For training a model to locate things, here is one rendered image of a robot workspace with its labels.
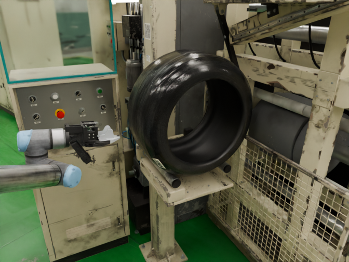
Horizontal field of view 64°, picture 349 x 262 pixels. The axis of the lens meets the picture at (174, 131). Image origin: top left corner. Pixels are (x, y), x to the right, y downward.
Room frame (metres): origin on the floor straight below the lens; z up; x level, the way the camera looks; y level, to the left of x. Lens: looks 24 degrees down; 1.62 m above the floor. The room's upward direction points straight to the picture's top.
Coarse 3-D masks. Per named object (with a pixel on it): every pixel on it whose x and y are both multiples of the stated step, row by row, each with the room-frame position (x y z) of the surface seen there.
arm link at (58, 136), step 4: (56, 128) 0.94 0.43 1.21; (60, 128) 0.94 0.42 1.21; (52, 132) 0.91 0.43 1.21; (56, 132) 0.92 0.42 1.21; (60, 132) 0.92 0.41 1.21; (64, 132) 0.93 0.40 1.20; (52, 136) 0.90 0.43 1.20; (56, 136) 0.90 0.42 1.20; (60, 136) 0.91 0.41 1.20; (64, 136) 0.92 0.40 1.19; (52, 140) 0.95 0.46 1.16; (56, 140) 0.90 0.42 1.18; (60, 140) 0.90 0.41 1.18; (64, 140) 0.91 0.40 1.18; (52, 144) 0.94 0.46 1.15; (56, 144) 0.89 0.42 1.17; (60, 144) 0.90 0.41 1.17; (64, 144) 0.91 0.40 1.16; (56, 148) 0.90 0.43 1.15; (60, 148) 0.91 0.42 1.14
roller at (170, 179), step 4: (144, 152) 1.34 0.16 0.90; (160, 168) 1.15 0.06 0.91; (160, 172) 1.15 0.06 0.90; (164, 172) 1.12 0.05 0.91; (164, 176) 1.11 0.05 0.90; (168, 176) 1.08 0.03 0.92; (172, 176) 1.07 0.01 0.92; (176, 176) 1.08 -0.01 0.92; (168, 180) 1.07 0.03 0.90; (172, 180) 1.05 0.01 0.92; (176, 180) 1.04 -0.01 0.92; (172, 184) 1.04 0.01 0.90; (176, 184) 1.04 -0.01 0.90; (180, 184) 1.05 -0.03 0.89
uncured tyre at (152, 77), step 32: (160, 64) 1.16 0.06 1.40; (192, 64) 1.09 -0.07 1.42; (224, 64) 1.15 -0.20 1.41; (160, 96) 1.02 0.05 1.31; (224, 96) 1.42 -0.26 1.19; (160, 128) 1.00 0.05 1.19; (224, 128) 1.36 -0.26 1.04; (160, 160) 1.01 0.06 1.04; (192, 160) 1.24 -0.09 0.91; (224, 160) 1.15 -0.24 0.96
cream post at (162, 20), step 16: (144, 0) 1.48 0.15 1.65; (160, 0) 1.42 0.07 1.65; (176, 0) 1.46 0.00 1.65; (144, 16) 1.49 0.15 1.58; (160, 16) 1.42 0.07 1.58; (144, 32) 1.49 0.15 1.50; (160, 32) 1.42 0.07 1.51; (144, 48) 1.50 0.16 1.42; (160, 48) 1.42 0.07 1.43; (160, 208) 1.41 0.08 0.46; (160, 224) 1.41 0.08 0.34; (160, 240) 1.41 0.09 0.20; (160, 256) 1.41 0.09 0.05
